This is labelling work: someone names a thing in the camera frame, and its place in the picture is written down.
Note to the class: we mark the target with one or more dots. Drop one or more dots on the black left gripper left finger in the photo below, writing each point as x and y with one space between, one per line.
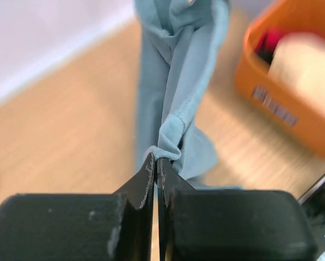
136 220

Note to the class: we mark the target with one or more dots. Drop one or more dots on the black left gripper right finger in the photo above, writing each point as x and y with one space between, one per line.
167 180

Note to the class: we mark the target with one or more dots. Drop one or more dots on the blue grey t shirt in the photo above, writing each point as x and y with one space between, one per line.
179 47

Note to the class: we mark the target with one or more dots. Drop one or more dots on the orange plastic basket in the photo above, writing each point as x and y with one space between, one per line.
293 112

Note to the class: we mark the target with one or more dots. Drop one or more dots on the red t shirt in basket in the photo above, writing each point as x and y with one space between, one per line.
268 42

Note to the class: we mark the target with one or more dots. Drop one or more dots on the beige t shirt in basket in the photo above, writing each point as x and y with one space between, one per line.
299 62

